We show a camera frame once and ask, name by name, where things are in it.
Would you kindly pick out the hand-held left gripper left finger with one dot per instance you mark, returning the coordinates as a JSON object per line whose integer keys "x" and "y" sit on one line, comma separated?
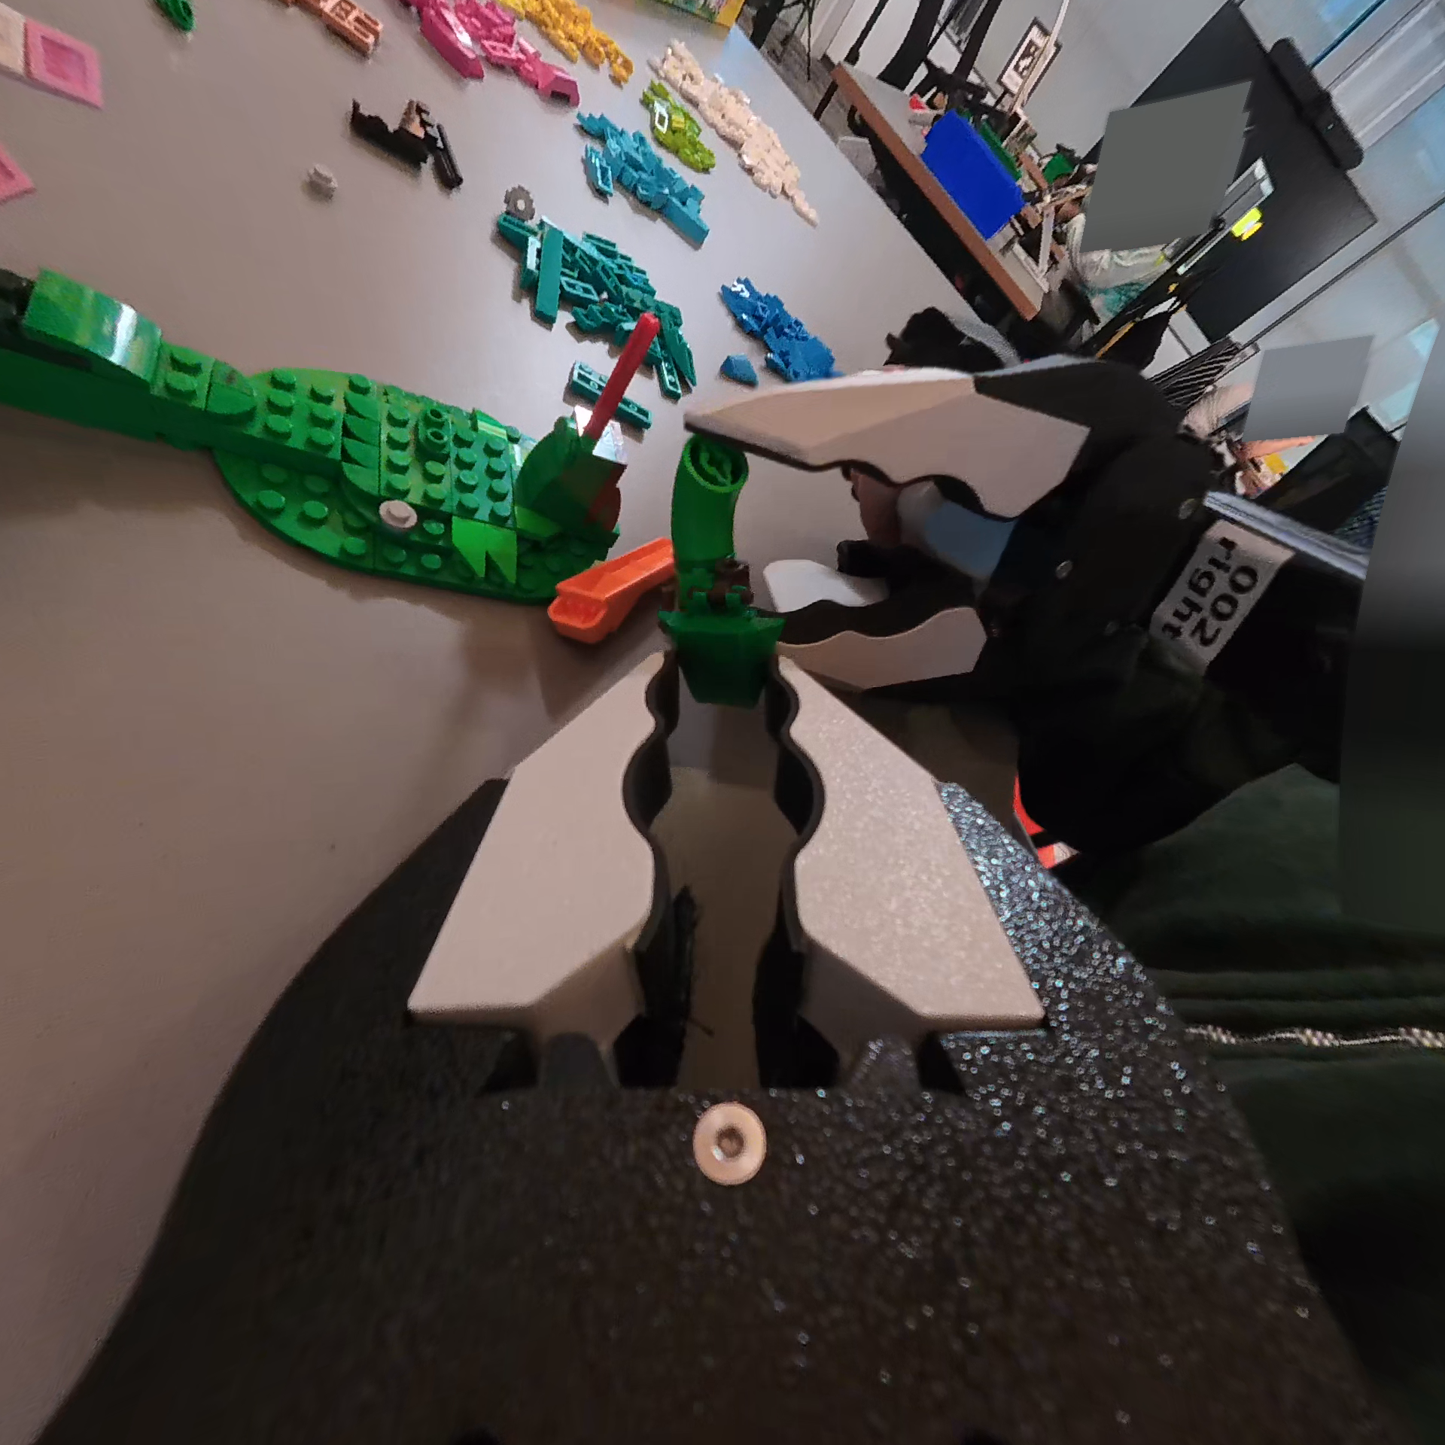
{"x": 542, "y": 880}

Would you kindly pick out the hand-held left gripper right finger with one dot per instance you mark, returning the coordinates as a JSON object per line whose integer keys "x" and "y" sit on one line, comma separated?
{"x": 904, "y": 903}

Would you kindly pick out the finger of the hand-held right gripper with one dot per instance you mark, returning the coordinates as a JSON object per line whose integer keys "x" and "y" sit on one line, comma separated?
{"x": 904, "y": 660}
{"x": 881, "y": 422}

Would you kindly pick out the green lego base piece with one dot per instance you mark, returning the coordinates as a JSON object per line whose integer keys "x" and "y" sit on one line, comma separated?
{"x": 723, "y": 660}

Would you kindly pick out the curved green lego tube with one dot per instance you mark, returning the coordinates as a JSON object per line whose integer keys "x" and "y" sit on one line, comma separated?
{"x": 706, "y": 496}

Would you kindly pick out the pile of blue lego pieces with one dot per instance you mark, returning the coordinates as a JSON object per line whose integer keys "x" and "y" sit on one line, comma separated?
{"x": 785, "y": 332}

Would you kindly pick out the pile of teal lego pieces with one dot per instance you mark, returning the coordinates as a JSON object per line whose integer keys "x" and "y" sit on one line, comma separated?
{"x": 587, "y": 293}

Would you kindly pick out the pile of white lego pieces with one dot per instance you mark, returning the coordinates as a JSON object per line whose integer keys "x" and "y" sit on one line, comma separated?
{"x": 739, "y": 129}

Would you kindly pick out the pile of azure lego pieces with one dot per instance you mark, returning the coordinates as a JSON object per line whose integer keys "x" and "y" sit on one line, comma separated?
{"x": 649, "y": 174}

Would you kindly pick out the pile of lime lego pieces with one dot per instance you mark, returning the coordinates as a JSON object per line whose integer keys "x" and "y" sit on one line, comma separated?
{"x": 678, "y": 123}

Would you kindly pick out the grey lego gear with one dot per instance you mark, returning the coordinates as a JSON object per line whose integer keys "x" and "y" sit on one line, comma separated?
{"x": 521, "y": 200}

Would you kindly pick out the large green lego build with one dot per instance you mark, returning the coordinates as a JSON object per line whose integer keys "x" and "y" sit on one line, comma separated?
{"x": 339, "y": 451}

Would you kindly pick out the pile of yellow lego pieces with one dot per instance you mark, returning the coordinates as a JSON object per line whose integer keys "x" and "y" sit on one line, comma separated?
{"x": 575, "y": 33}

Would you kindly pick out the pile of magenta lego pieces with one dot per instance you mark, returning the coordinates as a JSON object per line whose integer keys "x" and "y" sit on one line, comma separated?
{"x": 485, "y": 39}

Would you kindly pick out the pile of black lego pieces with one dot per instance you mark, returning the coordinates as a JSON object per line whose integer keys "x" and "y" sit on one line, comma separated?
{"x": 401, "y": 135}

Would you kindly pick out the grey round lego stud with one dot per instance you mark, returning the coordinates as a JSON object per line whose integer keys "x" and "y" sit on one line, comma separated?
{"x": 323, "y": 182}

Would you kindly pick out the pile of salmon lego pieces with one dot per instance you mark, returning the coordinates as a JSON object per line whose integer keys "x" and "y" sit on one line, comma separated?
{"x": 345, "y": 22}

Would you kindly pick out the dark green lego leaf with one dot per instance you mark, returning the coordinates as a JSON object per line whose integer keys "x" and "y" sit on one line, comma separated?
{"x": 175, "y": 10}

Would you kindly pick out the pink lego piece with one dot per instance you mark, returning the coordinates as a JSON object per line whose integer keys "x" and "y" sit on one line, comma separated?
{"x": 11, "y": 177}

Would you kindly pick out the pink square lego plate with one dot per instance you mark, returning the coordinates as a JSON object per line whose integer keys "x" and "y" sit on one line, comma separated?
{"x": 65, "y": 61}

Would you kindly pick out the pale pink lego plate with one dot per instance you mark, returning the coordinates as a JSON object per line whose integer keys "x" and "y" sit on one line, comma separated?
{"x": 11, "y": 45}

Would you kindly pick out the blue plastic bin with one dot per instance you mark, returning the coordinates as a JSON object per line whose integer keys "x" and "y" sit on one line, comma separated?
{"x": 973, "y": 168}

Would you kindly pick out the orange brick separator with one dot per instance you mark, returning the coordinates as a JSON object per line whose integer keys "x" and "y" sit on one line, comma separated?
{"x": 604, "y": 593}

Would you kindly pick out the wood-edged table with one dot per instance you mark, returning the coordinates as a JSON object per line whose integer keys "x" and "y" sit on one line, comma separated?
{"x": 904, "y": 123}

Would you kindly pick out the framed picture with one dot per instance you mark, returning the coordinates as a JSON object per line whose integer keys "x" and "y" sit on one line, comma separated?
{"x": 1030, "y": 64}

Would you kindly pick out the large black screen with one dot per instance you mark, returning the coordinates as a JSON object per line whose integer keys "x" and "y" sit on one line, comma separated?
{"x": 1253, "y": 168}

